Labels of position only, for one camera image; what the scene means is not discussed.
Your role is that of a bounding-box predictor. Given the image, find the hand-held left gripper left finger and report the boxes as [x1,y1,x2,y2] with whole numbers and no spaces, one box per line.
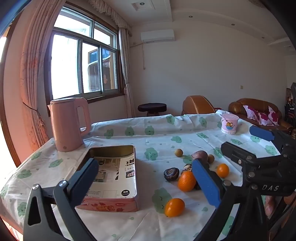
[23,158,100,241]

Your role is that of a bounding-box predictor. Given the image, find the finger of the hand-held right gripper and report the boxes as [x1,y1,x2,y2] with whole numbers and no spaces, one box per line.
[220,141,285,167]
[249,125,296,153]

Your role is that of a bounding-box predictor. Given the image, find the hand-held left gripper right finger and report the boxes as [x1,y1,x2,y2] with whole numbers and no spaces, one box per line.
[191,159,271,241]

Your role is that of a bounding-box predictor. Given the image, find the orange mandarin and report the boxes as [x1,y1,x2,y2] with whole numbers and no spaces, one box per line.
[178,171,197,192]

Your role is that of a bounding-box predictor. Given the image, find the small orange kumquat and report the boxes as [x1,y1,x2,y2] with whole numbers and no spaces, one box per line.
[216,163,230,178]
[165,198,185,218]

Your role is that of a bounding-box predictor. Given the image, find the purple passion fruit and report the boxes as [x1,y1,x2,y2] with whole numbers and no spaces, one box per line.
[191,150,208,163]

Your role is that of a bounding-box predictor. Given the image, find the dark water chestnut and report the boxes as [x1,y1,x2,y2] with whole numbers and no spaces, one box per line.
[164,167,180,181]

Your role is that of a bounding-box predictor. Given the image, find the pink tin box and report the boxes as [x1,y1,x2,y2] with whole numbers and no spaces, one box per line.
[74,145,140,212]

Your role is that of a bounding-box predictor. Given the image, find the floral pink pillow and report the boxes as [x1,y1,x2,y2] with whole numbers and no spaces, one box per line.
[268,105,282,126]
[242,105,259,120]
[257,112,274,126]

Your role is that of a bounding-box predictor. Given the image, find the pink cartoon cup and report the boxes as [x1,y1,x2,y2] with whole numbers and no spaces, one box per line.
[220,113,240,135]

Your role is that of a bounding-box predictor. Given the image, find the brown leather sofa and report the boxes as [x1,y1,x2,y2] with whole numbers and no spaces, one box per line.
[228,98,293,135]

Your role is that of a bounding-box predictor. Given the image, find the pink electric kettle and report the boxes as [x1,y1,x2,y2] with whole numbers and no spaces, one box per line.
[47,97,92,153]

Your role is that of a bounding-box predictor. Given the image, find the white green-print tablecloth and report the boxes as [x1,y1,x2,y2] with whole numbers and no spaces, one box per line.
[0,113,285,241]

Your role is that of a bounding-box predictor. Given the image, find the dark round stool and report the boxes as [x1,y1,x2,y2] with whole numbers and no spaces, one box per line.
[138,103,167,117]

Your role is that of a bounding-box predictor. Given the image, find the pale tied curtain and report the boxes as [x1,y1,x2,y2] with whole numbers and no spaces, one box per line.
[118,27,136,118]

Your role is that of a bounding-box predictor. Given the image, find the pink patterned curtain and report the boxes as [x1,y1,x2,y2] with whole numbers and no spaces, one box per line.
[20,0,67,153]

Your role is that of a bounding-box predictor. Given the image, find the sliding glass window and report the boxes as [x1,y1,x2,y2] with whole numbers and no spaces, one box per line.
[44,6,126,103]

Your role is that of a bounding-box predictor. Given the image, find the white air conditioner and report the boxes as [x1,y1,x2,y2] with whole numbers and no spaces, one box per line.
[141,29,174,43]

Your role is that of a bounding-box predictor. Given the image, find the frilled curtain valance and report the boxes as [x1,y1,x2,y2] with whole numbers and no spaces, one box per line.
[88,0,132,36]

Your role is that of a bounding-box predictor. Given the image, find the ceiling vent panel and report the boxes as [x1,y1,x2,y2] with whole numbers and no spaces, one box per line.
[131,1,156,10]

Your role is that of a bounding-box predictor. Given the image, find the wooden door frame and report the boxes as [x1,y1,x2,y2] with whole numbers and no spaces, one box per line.
[0,14,23,167]

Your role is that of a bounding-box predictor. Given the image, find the white air conditioner hose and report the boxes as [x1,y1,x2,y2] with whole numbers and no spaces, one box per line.
[129,42,146,70]

